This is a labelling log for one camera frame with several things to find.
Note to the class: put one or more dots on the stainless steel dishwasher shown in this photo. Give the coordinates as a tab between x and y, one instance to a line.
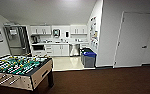
74	50

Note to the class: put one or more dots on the white two-door base cabinet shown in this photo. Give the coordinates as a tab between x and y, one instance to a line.
61	50

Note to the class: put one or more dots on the grey bin with blue lid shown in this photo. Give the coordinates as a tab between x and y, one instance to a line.
89	60

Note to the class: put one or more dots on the black paper towel dispenser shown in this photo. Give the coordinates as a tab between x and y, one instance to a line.
56	33

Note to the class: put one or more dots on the white drawer unit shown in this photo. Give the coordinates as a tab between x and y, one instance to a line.
49	49

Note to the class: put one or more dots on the black built-in microwave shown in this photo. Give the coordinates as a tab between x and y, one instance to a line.
38	47

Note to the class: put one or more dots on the white wide drawer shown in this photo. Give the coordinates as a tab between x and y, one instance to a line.
38	53

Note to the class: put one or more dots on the black coffee machine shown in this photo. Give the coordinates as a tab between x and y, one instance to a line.
35	39

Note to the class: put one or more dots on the white door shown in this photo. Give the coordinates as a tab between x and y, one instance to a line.
134	40

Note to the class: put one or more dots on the stainless steel refrigerator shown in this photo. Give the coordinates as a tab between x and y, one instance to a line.
16	41

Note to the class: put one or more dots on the white paper notice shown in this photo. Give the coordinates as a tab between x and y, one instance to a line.
13	32

